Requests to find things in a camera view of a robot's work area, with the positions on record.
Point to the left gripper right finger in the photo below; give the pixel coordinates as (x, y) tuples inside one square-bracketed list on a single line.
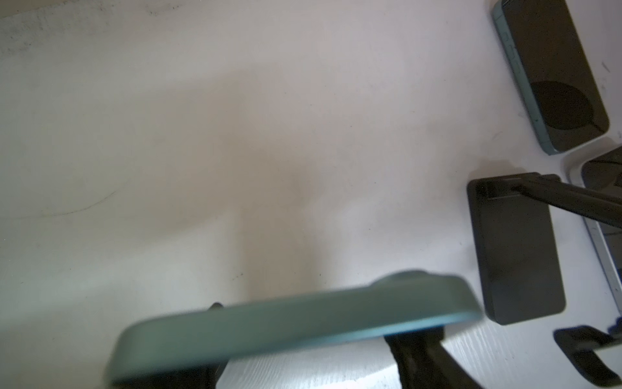
[(423, 362)]

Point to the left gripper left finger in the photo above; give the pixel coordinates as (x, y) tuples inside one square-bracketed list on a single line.
[(187, 350)]

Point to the green phone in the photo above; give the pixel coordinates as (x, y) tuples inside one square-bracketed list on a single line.
[(403, 302), (552, 73)]

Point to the silver phone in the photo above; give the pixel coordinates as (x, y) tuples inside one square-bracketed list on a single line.
[(601, 175)]

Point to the round black stand front right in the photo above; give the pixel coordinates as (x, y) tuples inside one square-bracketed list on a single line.
[(579, 344)]

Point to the black rectangular stand back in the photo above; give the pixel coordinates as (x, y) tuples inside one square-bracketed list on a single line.
[(516, 249)]

